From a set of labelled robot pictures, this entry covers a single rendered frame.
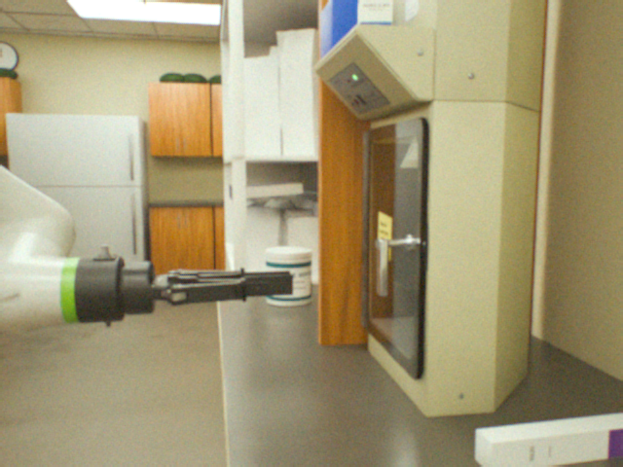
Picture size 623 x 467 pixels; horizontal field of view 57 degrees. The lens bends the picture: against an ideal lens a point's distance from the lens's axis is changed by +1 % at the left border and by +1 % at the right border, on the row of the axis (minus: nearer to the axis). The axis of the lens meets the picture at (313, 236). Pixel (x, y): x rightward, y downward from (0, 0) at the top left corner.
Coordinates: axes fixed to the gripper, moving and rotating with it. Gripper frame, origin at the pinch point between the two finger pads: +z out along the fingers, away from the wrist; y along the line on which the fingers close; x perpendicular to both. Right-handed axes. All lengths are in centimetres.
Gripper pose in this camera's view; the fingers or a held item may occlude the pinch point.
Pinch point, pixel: (269, 283)
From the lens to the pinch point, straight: 84.7
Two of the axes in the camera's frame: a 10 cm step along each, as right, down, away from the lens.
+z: 9.8, -0.2, 1.7
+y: -1.7, -1.3, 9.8
